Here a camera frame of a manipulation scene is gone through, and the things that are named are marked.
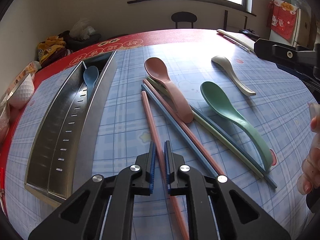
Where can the clear plastic bag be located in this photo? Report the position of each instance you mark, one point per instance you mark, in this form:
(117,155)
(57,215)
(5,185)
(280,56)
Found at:
(82,29)

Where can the red hanging cloth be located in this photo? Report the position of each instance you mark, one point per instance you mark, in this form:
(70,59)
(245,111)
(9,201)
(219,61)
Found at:
(282,18)

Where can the green chopstick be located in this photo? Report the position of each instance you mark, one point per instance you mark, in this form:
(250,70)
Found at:
(210,126)

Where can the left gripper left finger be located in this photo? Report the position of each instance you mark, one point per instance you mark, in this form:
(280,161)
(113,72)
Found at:
(102,208)

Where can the white refrigerator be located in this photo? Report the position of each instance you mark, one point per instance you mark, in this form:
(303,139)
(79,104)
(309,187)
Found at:
(302,27)

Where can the right hand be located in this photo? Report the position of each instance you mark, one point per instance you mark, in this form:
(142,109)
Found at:
(310,165)

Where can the blue plastic spoon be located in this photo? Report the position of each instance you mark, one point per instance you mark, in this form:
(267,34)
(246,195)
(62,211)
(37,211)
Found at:
(91,75)

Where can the stainless steel utensil tray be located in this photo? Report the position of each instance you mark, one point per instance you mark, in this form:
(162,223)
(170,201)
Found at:
(61,156)

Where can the blue plaid table mat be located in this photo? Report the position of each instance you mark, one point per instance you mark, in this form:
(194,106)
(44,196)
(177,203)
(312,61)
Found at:
(279,112)

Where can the black round chair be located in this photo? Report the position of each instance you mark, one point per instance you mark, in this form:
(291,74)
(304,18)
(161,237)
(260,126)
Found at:
(184,16)

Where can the white notebook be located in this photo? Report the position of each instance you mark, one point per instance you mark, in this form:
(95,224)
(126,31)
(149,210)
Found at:
(238,37)

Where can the pink plastic spoon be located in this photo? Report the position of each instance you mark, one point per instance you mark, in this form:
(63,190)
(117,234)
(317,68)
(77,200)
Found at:
(157,70)

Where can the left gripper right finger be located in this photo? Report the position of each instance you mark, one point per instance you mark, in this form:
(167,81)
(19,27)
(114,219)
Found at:
(216,207)

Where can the white plastic spoon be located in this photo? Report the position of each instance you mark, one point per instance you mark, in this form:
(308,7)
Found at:
(227,66)

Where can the green plastic spoon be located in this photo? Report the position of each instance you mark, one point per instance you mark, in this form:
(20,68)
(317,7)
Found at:
(216,98)

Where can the white textured bowl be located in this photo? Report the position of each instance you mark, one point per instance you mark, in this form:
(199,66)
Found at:
(22,92)

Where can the red tablecloth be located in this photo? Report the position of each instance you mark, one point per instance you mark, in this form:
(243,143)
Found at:
(196,38)

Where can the white pen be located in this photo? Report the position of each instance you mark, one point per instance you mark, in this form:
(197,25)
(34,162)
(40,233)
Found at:
(236,43)

